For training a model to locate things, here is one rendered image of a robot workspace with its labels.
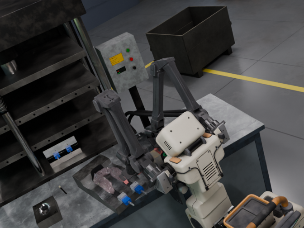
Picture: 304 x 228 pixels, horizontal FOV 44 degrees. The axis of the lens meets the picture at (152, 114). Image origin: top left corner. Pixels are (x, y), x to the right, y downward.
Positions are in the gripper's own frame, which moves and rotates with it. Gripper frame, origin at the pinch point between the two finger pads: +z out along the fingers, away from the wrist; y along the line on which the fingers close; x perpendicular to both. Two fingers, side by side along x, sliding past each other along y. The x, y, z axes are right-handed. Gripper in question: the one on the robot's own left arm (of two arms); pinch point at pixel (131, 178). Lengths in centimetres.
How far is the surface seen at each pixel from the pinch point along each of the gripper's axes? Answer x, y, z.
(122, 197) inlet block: 0.2, 8.8, 12.9
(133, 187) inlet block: -0.6, -1.0, 13.2
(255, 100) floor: -40, -213, 132
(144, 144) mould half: -24.5, -31.6, 22.0
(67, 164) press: -71, 11, 60
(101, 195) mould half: -13.2, 16.0, 19.9
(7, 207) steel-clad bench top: -69, 64, 57
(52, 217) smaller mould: -26, 46, 29
